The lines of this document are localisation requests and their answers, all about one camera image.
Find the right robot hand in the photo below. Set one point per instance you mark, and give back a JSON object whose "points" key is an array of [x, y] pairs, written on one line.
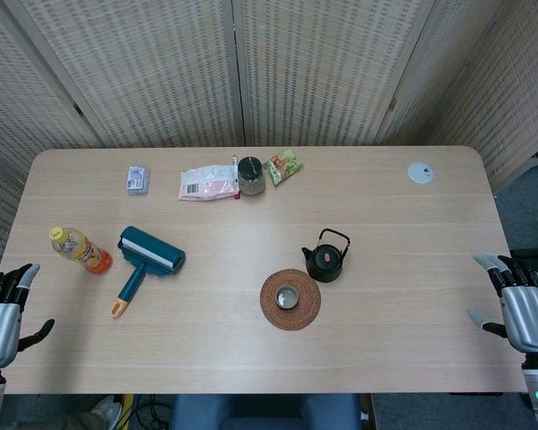
{"points": [[529, 313]]}

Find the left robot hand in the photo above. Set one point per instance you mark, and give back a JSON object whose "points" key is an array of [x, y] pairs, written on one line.
{"points": [[0, 322]]}

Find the black teapot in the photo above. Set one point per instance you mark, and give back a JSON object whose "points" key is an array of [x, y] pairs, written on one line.
{"points": [[325, 266]]}

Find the dark ceramic cup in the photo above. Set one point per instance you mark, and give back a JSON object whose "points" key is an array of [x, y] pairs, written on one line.
{"points": [[287, 298]]}

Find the round woven rattan coaster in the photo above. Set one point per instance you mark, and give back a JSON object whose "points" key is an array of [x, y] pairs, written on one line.
{"points": [[269, 313]]}

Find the black flat box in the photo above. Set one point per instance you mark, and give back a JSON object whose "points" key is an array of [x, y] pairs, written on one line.
{"points": [[531, 256]]}

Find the orange drink bottle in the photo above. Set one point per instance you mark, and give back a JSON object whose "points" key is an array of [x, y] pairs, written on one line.
{"points": [[85, 255]]}

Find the teal lint roller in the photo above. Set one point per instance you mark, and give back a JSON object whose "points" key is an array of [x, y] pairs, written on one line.
{"points": [[152, 251]]}

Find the purple tissue pack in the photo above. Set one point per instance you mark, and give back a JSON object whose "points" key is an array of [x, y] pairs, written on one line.
{"points": [[138, 180]]}

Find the pink snack bag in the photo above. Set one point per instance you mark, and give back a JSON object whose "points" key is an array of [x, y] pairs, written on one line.
{"points": [[206, 183]]}

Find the blue chair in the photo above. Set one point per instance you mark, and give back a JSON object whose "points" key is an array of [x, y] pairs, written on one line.
{"points": [[260, 412]]}

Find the green snack packet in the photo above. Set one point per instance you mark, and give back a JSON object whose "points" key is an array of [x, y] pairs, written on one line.
{"points": [[284, 166]]}

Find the glass jar black lid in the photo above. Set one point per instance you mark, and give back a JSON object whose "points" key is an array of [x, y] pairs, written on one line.
{"points": [[251, 177]]}

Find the woven folding screen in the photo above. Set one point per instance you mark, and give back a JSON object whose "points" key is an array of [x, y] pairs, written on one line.
{"points": [[161, 67]]}

